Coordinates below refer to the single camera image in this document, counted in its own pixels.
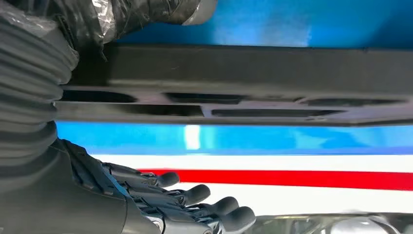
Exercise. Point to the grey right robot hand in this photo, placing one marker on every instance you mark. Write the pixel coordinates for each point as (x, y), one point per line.
(64, 210)

